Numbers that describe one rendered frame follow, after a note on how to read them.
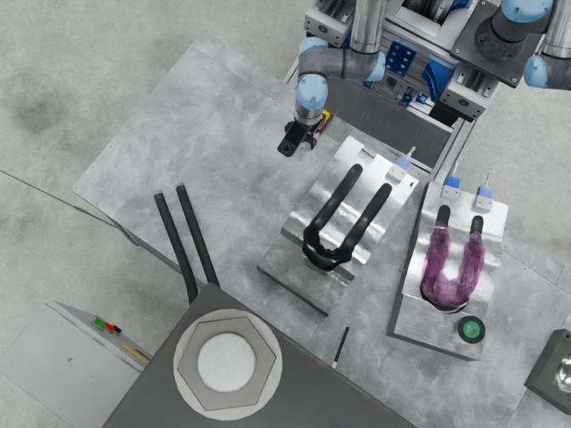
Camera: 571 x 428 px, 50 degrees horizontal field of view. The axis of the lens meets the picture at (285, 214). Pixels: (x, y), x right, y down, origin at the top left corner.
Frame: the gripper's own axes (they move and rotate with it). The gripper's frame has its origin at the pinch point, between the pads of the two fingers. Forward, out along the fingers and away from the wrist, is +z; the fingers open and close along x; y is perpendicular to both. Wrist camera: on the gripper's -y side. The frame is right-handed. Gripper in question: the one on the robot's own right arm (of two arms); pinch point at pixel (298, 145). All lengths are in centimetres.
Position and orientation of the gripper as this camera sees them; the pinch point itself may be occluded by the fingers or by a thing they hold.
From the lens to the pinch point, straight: 184.8
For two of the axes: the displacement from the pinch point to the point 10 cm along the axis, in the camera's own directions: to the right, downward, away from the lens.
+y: 5.7, -7.9, 2.4
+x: -8.2, -5.6, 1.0
